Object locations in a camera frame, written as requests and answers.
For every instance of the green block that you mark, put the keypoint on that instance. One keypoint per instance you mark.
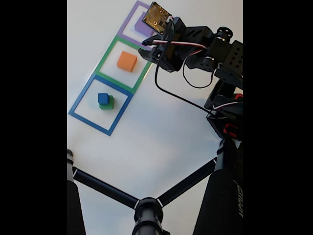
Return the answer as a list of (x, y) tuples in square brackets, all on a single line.
[(108, 105)]

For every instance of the purple block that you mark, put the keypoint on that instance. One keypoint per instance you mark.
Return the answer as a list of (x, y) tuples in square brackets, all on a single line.
[(143, 30)]

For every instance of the orange block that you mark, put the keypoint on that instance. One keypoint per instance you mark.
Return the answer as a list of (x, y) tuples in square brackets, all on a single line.
[(126, 61)]

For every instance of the green square frame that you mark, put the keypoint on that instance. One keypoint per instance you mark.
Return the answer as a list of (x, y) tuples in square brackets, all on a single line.
[(104, 55)]

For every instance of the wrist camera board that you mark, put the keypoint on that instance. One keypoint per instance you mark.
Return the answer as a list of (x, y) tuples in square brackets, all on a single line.
[(157, 17)]

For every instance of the small blue cube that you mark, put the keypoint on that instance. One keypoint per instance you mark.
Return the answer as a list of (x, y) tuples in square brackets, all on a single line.
[(102, 98)]

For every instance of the purple square frame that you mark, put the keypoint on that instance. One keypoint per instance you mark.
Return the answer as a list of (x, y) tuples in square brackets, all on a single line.
[(127, 22)]

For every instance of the black red table clamp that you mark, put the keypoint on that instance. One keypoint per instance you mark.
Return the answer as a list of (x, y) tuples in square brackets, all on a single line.
[(231, 129)]

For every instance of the black camera tripod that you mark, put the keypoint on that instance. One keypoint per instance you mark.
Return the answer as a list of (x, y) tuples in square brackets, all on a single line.
[(146, 208)]

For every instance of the blue square frame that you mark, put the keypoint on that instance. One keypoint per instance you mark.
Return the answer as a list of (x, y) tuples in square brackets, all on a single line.
[(97, 124)]

